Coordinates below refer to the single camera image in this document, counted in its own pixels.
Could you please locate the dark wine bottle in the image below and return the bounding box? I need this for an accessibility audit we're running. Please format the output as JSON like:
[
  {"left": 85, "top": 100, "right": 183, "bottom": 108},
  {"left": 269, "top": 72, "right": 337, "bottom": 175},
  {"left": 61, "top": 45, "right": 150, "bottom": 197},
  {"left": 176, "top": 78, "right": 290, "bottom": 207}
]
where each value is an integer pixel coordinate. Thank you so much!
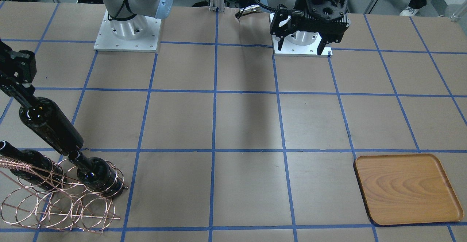
[{"left": 19, "top": 97, "right": 84, "bottom": 156}]

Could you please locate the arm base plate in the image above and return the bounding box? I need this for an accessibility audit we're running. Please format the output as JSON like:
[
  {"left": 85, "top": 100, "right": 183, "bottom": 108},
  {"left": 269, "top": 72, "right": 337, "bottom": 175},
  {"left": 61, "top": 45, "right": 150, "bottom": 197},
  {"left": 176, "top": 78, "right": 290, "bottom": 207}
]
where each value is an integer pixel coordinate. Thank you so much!
[
  {"left": 271, "top": 20, "right": 332, "bottom": 57},
  {"left": 94, "top": 12, "right": 162, "bottom": 52}
]

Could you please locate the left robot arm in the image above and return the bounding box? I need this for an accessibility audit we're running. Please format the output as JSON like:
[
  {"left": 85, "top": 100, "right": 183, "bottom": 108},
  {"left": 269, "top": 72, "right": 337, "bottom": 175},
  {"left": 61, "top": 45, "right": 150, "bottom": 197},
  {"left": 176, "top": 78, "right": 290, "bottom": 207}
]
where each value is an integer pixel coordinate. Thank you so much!
[{"left": 260, "top": 0, "right": 351, "bottom": 57}]

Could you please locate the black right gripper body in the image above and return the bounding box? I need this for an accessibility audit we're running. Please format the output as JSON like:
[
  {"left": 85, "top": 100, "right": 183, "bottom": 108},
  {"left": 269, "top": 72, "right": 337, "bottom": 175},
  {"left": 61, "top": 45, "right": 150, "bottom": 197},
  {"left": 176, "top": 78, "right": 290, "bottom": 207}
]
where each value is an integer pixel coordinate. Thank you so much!
[{"left": 0, "top": 40, "right": 11, "bottom": 89}]

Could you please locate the dark wine bottle end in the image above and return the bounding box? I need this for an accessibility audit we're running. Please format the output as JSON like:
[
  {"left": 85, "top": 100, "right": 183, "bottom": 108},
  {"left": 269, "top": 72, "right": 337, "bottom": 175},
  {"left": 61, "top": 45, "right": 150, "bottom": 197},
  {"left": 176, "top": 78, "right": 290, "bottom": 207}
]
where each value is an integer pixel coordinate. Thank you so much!
[
  {"left": 0, "top": 141, "right": 63, "bottom": 191},
  {"left": 68, "top": 151, "right": 123, "bottom": 199}
]

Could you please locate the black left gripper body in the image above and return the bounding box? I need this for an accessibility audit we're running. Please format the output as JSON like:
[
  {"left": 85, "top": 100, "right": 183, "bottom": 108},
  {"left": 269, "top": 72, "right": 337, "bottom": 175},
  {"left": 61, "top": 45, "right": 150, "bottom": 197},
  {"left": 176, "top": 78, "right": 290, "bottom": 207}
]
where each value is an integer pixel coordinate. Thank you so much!
[{"left": 291, "top": 0, "right": 351, "bottom": 35}]

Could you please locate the copper wire bottle basket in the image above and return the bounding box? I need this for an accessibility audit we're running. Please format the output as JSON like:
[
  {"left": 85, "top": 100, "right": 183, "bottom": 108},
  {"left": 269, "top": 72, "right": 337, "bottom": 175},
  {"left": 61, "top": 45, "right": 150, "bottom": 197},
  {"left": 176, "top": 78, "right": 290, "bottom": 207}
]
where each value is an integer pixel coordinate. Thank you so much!
[{"left": 1, "top": 157, "right": 120, "bottom": 233}]

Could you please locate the wooden tray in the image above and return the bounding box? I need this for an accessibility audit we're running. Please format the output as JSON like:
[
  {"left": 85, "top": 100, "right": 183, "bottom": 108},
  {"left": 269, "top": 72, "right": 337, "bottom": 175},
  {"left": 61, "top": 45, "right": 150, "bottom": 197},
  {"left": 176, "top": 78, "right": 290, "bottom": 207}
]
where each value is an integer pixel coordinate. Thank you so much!
[{"left": 354, "top": 153, "right": 465, "bottom": 226}]

